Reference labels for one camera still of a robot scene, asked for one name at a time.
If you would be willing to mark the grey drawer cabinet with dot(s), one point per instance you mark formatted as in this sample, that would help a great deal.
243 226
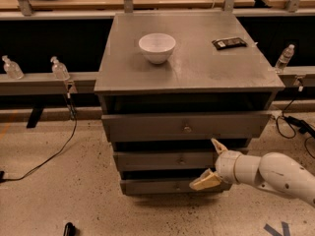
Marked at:
194 33

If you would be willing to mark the grey drawer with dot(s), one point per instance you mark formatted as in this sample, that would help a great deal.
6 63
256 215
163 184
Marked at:
165 159
154 127
156 186

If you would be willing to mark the black object on floor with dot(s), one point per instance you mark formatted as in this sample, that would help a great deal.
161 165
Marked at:
69 230

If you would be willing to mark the white ceramic bowl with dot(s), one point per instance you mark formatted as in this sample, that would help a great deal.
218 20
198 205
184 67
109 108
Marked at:
157 47

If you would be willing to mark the clear pump bottle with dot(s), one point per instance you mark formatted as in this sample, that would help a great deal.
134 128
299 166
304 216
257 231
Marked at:
59 69

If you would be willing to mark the grey top drawer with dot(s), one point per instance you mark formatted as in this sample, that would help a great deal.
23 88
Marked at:
154 127

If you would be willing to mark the grey metal rail bench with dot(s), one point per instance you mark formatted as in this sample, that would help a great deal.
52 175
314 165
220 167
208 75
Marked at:
42 82

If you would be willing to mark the clear water bottle right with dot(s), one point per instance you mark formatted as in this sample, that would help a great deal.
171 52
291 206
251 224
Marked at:
284 58

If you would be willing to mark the clear bottle far left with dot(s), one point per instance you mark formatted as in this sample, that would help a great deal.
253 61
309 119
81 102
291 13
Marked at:
12 69

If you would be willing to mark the grey bottom drawer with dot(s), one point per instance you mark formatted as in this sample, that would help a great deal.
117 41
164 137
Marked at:
156 186

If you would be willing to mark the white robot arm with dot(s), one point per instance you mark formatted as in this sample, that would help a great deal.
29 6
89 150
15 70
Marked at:
274 173

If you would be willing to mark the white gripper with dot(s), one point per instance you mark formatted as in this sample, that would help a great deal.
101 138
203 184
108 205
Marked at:
224 166

